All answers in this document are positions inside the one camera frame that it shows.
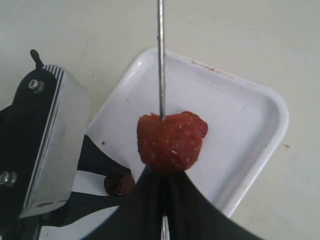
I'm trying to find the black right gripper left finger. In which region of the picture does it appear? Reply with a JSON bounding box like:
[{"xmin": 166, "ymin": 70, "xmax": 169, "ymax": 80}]
[{"xmin": 94, "ymin": 167, "xmax": 162, "ymax": 240}]

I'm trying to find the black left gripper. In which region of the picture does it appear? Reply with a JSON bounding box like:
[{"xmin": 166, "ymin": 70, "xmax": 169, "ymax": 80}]
[{"xmin": 0, "ymin": 68, "xmax": 57, "ymax": 240}]

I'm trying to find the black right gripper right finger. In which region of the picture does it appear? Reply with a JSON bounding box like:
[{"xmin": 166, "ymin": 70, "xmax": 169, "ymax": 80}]
[{"xmin": 166, "ymin": 172, "xmax": 260, "ymax": 240}]

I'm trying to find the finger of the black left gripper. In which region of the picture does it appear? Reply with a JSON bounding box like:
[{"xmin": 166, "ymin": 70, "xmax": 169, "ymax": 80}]
[
  {"xmin": 77, "ymin": 135, "xmax": 132, "ymax": 176},
  {"xmin": 62, "ymin": 191, "xmax": 133, "ymax": 227}
]

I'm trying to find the thin metal skewer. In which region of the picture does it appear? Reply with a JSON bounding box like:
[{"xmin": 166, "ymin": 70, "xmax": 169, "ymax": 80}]
[{"xmin": 157, "ymin": 0, "xmax": 171, "ymax": 240}]

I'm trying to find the white rectangular plastic tray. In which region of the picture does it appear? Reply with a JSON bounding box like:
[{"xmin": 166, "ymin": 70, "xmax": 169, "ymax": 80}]
[{"xmin": 87, "ymin": 48, "xmax": 289, "ymax": 217}]

